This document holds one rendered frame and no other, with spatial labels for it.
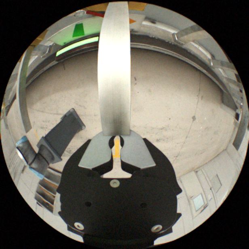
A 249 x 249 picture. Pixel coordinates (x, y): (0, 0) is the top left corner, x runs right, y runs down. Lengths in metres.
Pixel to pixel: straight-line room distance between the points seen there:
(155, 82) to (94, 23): 0.90
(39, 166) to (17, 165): 0.23
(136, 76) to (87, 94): 0.57
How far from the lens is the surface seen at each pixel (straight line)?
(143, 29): 0.33
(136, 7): 0.22
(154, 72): 1.03
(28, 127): 0.26
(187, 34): 0.32
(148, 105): 1.02
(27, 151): 0.69
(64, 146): 0.84
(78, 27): 0.28
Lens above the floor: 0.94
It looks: 62 degrees down
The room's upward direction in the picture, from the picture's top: 173 degrees clockwise
